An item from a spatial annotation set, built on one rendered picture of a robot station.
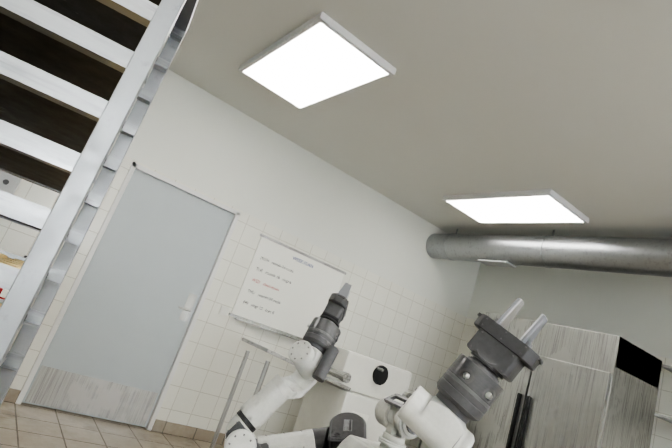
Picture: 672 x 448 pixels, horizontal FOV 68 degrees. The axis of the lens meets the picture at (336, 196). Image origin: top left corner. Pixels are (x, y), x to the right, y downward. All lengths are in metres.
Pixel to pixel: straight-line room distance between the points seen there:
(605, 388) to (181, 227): 3.89
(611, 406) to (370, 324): 2.50
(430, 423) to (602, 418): 4.03
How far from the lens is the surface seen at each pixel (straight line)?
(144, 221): 4.75
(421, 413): 0.90
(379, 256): 5.93
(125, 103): 0.81
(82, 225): 1.23
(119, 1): 0.90
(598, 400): 4.91
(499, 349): 0.91
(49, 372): 4.79
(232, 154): 5.01
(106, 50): 0.87
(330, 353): 1.41
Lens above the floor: 1.20
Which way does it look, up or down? 16 degrees up
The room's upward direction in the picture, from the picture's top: 20 degrees clockwise
